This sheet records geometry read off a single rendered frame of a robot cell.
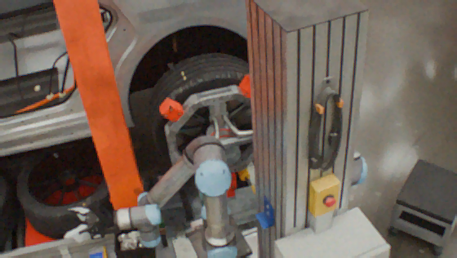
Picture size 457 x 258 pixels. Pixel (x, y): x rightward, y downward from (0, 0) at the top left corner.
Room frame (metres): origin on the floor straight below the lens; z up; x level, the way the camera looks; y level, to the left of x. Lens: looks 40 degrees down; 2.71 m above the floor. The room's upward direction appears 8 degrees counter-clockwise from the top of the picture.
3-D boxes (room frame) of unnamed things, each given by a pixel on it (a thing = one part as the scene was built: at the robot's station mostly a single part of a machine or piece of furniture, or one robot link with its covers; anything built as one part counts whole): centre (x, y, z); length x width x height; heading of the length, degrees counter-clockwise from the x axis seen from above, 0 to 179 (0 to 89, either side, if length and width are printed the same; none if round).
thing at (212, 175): (1.31, -0.04, 1.19); 0.15 x 0.12 x 0.55; 1
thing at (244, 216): (2.28, -0.08, 0.13); 0.50 x 0.36 x 0.10; 98
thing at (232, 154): (2.04, -0.13, 0.85); 0.21 x 0.14 x 0.14; 8
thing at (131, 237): (1.73, 0.39, 0.51); 0.20 x 0.14 x 0.13; 90
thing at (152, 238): (1.33, 0.23, 1.12); 0.11 x 0.08 x 0.11; 1
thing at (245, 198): (2.28, -0.10, 0.32); 0.40 x 0.30 x 0.28; 98
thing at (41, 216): (2.34, 0.80, 0.39); 0.66 x 0.66 x 0.24
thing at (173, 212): (2.25, 0.23, 0.26); 0.42 x 0.18 x 0.35; 8
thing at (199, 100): (2.11, -0.12, 0.85); 0.54 x 0.07 x 0.54; 98
